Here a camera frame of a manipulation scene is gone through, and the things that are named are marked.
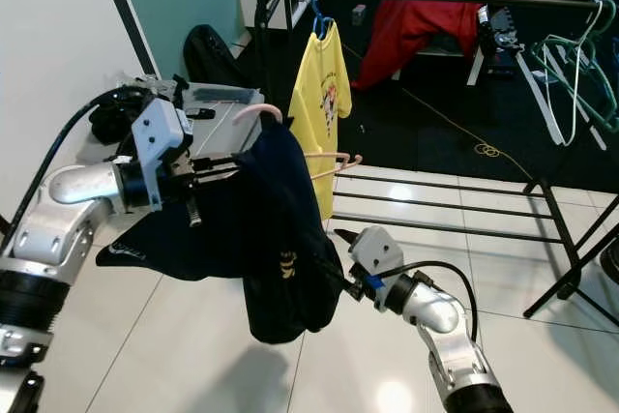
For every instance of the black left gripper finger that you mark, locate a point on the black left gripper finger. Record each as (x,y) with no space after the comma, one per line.
(218,162)
(215,176)

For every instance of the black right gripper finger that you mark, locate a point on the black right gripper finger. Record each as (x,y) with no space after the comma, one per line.
(346,237)

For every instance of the pink plastic hanger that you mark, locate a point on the pink plastic hanger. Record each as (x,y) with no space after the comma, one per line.
(256,108)

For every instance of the navy blue garment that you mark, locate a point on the navy blue garment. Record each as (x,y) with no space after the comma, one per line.
(280,258)

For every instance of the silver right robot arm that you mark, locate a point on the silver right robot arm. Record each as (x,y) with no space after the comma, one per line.
(435,316)

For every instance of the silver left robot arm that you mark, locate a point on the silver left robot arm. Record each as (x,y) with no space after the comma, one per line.
(58,239)

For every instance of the blue plastic hanger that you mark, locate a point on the blue plastic hanger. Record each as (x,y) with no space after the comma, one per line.
(319,26)

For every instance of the green plastic hanger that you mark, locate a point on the green plastic hanger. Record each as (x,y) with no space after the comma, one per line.
(571,41)

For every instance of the pale white plastic hanger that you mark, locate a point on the pale white plastic hanger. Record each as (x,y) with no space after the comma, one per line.
(602,16)

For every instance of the grey upholstered ottoman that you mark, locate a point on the grey upholstered ottoman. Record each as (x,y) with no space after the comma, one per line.
(232,128)

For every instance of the black backpack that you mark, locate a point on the black backpack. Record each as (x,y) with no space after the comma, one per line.
(213,57)

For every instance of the yellow printed t-shirt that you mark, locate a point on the yellow printed t-shirt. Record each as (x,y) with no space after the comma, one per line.
(319,94)

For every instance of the black carpet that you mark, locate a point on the black carpet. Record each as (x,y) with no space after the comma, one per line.
(435,128)

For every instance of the small grey cup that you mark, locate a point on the small grey cup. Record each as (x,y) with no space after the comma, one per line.
(358,14)

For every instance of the red cloth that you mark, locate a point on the red cloth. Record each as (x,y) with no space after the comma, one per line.
(421,12)

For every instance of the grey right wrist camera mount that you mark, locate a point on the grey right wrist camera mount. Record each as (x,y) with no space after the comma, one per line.
(377,250)

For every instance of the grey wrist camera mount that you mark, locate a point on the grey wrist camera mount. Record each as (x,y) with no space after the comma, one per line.
(160,137)
(377,250)

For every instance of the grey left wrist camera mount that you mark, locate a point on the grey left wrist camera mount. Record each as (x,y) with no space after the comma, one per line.
(160,137)

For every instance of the black wall trim strip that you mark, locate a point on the black wall trim strip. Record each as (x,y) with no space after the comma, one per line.
(124,12)

